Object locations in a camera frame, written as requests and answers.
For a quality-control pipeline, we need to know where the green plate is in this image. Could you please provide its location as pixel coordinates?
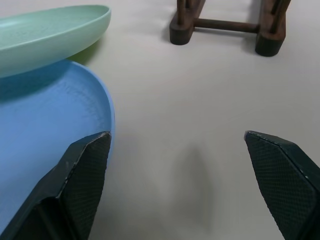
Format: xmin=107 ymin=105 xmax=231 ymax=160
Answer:
xmin=0 ymin=4 xmax=112 ymax=79

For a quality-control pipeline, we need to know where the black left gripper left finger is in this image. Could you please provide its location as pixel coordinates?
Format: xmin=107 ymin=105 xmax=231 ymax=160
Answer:
xmin=0 ymin=130 xmax=112 ymax=240

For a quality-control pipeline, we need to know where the dark wooden dish rack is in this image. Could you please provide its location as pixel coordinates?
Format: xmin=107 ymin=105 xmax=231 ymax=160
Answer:
xmin=169 ymin=0 xmax=287 ymax=58

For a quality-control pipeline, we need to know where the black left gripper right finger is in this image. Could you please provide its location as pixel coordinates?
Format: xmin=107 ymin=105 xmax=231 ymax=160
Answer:
xmin=243 ymin=130 xmax=320 ymax=240

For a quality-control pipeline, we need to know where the blue plate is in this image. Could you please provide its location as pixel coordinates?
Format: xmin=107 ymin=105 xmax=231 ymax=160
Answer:
xmin=0 ymin=59 xmax=116 ymax=230

